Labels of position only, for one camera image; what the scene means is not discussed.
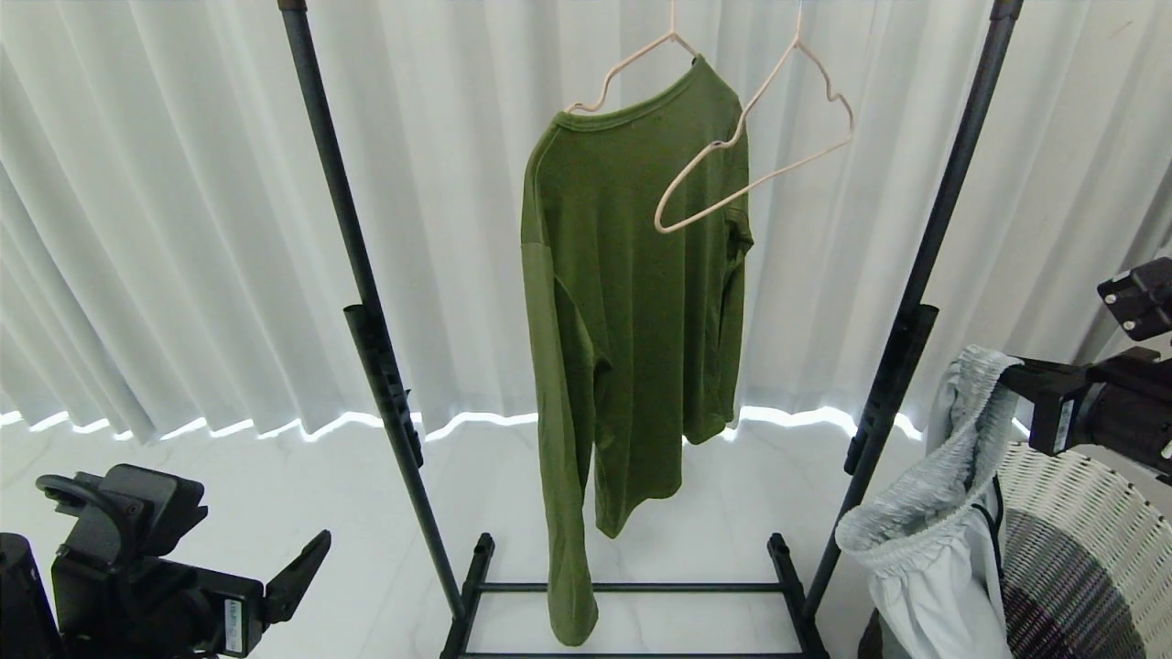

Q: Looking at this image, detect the white curtain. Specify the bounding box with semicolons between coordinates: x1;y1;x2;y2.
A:
0;0;1172;445

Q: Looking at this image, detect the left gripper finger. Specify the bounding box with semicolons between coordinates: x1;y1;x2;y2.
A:
264;531;332;625

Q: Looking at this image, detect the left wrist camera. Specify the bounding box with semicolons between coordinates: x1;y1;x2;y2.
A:
37;464;209;564

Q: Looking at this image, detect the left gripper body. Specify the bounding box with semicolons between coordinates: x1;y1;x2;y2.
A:
50;549;271;659

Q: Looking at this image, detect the black clothes rack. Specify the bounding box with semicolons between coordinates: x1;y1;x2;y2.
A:
277;0;1025;659

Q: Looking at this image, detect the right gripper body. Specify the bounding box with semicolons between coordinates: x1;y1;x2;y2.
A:
1028;351;1172;479

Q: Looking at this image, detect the pale grey garment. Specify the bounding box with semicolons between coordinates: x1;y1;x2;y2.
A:
835;345;1025;659

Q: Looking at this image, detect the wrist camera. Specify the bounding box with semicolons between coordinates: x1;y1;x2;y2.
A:
37;464;209;564
1097;256;1172;367

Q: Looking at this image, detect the pink clothes hanger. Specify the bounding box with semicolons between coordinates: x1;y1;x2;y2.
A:
653;0;855;234
563;0;701;115

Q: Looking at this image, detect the white laundry basket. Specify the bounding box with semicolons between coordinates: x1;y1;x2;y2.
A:
856;441;1172;659

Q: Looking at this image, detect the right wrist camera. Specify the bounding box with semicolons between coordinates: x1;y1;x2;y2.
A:
1097;256;1172;367

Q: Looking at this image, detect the green printed shirt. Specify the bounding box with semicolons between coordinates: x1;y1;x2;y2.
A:
520;55;754;648

